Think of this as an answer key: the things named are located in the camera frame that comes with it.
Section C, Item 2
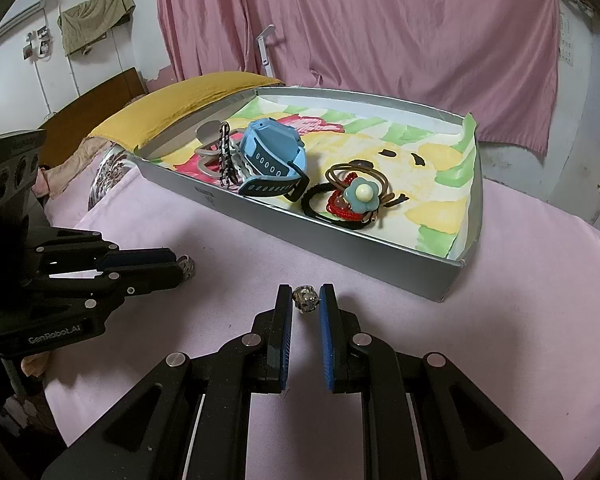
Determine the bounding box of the silver ring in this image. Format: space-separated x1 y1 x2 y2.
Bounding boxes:
292 285 322 313

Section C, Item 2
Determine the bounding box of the black hair tie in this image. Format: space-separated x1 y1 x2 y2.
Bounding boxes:
299 181 376 231

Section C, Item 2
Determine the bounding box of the grey hair claw clip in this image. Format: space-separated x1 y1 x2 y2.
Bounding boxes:
195 120 251 186

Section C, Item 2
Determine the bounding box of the blue smart watch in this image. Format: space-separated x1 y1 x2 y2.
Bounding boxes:
237 118 310 203

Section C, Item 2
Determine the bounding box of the black white hair clip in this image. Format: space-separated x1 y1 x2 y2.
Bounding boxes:
219 122 239 188

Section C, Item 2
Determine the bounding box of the person left hand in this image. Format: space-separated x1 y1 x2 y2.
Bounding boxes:
20 351 52 378

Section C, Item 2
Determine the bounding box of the pink bed sheet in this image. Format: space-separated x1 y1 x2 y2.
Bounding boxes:
45 171 600 479

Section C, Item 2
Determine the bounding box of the wooden headboard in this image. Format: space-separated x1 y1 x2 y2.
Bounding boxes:
40 67 145 167

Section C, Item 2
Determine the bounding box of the yellow pillow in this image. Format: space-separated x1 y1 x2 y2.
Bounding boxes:
88 72 283 151

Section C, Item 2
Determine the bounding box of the grey shallow box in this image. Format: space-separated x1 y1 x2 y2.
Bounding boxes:
134 86 482 301

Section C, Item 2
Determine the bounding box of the colourful bear towel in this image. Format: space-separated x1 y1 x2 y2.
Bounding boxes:
148 87 477 259

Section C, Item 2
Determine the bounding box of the olive hanging cloth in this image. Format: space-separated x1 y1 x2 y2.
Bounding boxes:
57 0 135 56

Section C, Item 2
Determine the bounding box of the white air conditioner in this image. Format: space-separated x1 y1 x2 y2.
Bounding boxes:
0 0 56 41

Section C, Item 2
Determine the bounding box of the pink curtain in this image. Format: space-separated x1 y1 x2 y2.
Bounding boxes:
157 0 559 156

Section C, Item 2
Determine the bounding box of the wall socket switch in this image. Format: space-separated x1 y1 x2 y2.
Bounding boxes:
22 26 52 61

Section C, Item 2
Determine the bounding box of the white window handle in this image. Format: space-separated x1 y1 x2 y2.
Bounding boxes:
256 24 275 78

